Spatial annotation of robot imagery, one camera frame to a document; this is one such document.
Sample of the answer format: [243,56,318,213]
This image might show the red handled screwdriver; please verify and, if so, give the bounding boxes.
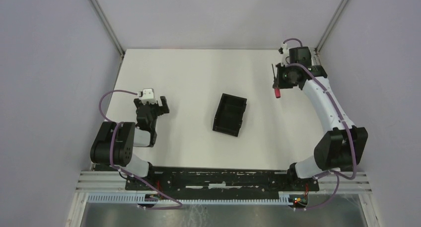
[272,64,281,99]

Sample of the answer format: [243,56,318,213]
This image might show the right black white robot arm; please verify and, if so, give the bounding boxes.
[273,43,368,191]

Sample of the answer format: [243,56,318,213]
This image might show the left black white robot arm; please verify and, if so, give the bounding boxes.
[90,96,170,191]

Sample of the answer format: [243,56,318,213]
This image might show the black plastic bin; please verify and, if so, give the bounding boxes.
[212,93,247,137]

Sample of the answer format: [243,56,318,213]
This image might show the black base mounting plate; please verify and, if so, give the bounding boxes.
[144,166,320,200]

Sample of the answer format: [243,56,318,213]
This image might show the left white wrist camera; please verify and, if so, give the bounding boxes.
[138,88,155,100]

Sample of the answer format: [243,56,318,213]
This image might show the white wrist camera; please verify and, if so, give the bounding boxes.
[278,43,288,54]
[138,88,155,100]

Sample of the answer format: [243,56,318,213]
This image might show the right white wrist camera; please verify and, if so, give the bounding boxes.
[278,43,288,54]

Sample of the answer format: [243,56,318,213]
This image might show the aluminium front rail frame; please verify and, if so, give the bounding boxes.
[76,171,372,194]

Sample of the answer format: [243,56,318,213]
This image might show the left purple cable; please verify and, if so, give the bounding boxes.
[99,89,184,210]

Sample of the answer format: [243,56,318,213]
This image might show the purple cable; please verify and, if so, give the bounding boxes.
[282,38,358,211]
[99,89,184,210]

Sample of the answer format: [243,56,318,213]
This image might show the right aluminium corner post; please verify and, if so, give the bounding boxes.
[315,0,351,53]

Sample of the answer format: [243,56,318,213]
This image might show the aluminium corner post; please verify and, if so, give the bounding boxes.
[315,0,351,53]
[88,0,125,59]

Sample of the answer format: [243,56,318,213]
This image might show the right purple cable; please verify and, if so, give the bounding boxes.
[282,38,358,211]

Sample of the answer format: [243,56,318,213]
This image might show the left aluminium corner post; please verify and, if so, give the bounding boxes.
[88,0,125,59]

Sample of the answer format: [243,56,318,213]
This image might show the white slotted cable duct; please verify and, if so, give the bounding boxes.
[87,193,293,206]

